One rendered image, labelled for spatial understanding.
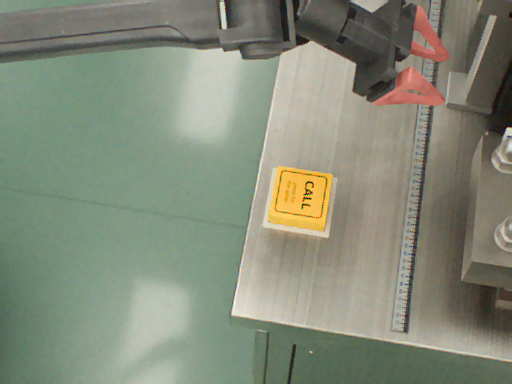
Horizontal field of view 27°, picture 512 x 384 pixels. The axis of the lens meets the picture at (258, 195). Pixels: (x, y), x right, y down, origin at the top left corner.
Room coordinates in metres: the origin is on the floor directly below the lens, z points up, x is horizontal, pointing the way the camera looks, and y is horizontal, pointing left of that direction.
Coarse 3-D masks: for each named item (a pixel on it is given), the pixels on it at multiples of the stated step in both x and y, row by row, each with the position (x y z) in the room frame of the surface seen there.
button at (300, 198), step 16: (288, 176) 0.60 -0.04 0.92; (304, 176) 0.60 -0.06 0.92; (320, 176) 0.60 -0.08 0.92; (288, 192) 0.57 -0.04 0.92; (304, 192) 0.57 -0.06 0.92; (320, 192) 0.58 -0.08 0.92; (272, 208) 0.55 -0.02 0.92; (288, 208) 0.55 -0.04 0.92; (304, 208) 0.55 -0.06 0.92; (320, 208) 0.55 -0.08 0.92; (288, 224) 0.54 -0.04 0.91; (304, 224) 0.54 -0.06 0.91; (320, 224) 0.53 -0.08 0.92
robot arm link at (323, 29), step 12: (300, 0) 0.67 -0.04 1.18; (312, 0) 0.67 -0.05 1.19; (324, 0) 0.67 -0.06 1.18; (336, 0) 0.68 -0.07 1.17; (300, 12) 0.66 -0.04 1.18; (312, 12) 0.66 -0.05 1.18; (324, 12) 0.66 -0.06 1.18; (336, 12) 0.66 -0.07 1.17; (300, 24) 0.65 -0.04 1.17; (312, 24) 0.65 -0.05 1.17; (324, 24) 0.65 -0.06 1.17; (336, 24) 0.65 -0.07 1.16; (300, 36) 0.67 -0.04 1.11; (312, 36) 0.65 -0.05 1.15; (324, 36) 0.65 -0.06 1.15; (336, 36) 0.65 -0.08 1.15
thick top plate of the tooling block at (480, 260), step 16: (480, 144) 0.60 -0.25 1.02; (496, 144) 0.59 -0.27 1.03; (480, 160) 0.57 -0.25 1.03; (480, 176) 0.55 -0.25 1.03; (496, 176) 0.55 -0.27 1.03; (480, 192) 0.53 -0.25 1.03; (496, 192) 0.53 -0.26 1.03; (480, 208) 0.51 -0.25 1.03; (496, 208) 0.51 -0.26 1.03; (480, 224) 0.49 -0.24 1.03; (496, 224) 0.49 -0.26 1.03; (480, 240) 0.47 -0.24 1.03; (464, 256) 0.47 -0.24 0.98; (480, 256) 0.45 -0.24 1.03; (496, 256) 0.45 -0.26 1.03; (464, 272) 0.45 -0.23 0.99; (480, 272) 0.45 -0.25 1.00; (496, 272) 0.44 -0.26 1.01
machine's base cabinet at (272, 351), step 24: (264, 336) 0.42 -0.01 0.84; (288, 336) 0.41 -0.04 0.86; (264, 360) 0.42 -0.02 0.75; (288, 360) 0.41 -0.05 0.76; (312, 360) 0.41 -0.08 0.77; (336, 360) 0.41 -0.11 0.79; (360, 360) 0.40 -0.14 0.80; (384, 360) 0.40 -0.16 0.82; (408, 360) 0.39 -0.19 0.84; (432, 360) 0.39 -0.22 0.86
